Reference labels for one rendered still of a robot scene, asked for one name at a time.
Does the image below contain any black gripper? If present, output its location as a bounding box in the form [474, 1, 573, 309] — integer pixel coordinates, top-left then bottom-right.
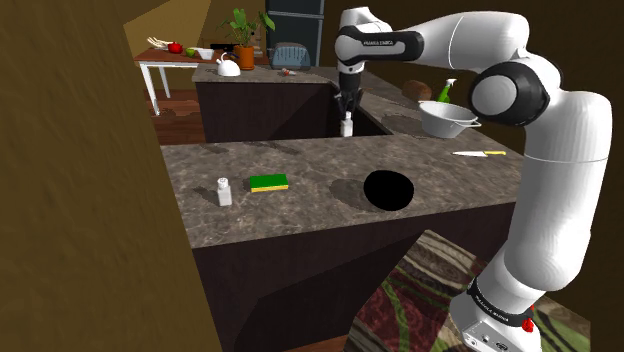
[339, 71, 365, 115]

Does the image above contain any brown bread loaf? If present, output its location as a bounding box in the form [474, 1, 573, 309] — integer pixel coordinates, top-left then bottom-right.
[401, 79, 434, 103]

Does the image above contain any green spray bottle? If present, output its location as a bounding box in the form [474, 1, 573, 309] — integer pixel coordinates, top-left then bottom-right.
[436, 78, 458, 104]

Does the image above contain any black bowl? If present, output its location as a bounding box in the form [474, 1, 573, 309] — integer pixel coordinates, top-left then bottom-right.
[362, 169, 416, 213]

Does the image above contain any green and yellow sponge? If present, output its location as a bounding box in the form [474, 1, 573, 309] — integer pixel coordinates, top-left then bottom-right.
[248, 173, 290, 194]

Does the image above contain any green plant in orange pot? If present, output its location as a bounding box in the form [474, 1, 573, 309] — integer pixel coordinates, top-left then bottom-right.
[217, 7, 277, 71]

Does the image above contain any white kettle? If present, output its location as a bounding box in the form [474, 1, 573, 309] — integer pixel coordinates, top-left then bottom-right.
[215, 51, 242, 78]

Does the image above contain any white salt shaker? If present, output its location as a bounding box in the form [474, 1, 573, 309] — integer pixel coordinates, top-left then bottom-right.
[216, 177, 234, 207]

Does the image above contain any red-topped table with white legs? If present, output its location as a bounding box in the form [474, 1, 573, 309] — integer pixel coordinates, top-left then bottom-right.
[133, 36, 230, 117]

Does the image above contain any patterned robot stand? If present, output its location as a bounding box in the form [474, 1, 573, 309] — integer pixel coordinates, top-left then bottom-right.
[343, 228, 592, 352]

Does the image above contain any white pot with handle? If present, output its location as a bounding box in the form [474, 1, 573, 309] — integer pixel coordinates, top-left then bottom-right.
[418, 100, 483, 140]

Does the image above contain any yellow-handled knife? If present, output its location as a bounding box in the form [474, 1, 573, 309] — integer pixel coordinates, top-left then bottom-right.
[451, 149, 508, 159]

